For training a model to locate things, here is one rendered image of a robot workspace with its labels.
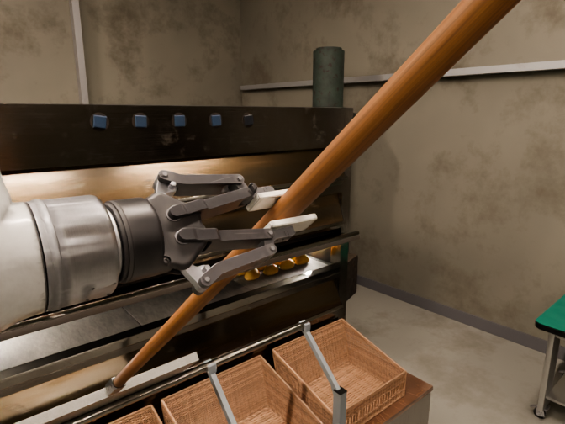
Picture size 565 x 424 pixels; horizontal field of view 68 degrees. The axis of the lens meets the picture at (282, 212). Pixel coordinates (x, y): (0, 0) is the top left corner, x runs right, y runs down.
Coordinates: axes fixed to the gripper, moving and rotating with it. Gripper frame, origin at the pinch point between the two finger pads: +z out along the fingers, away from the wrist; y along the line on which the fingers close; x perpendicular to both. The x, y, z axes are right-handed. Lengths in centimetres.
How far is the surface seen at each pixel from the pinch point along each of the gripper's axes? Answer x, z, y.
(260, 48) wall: -284, 352, -383
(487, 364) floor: -196, 308, 85
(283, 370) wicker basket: -160, 95, 17
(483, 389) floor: -187, 272, 94
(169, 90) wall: -355, 232, -364
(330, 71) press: -163, 284, -212
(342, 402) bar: -115, 86, 38
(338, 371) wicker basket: -172, 138, 31
